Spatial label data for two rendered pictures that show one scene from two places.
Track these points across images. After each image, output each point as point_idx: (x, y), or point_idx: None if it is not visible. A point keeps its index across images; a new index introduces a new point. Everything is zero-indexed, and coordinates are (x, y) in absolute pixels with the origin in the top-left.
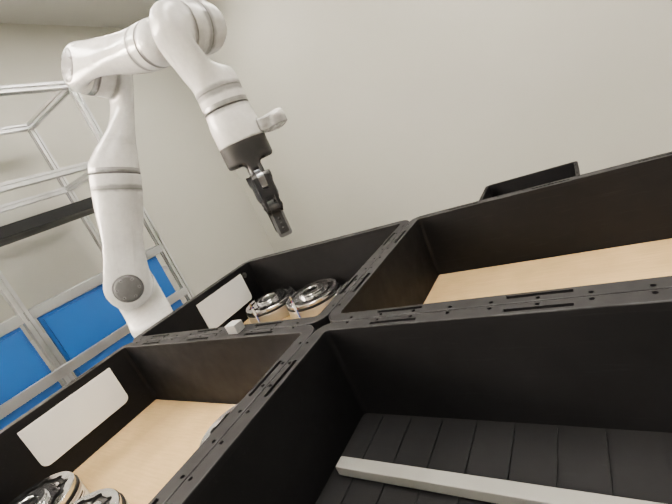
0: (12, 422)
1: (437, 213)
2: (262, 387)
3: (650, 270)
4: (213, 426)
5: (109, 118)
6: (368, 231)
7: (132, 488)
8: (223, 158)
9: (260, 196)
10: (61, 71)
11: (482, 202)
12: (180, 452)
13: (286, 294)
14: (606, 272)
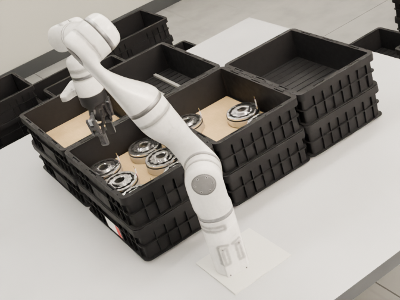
0: (262, 116)
1: (60, 144)
2: (171, 93)
3: (64, 137)
4: (194, 125)
5: (112, 73)
6: (77, 158)
7: (231, 132)
8: (105, 91)
9: (111, 106)
10: (114, 26)
11: (52, 138)
12: (213, 138)
13: (128, 190)
14: (66, 142)
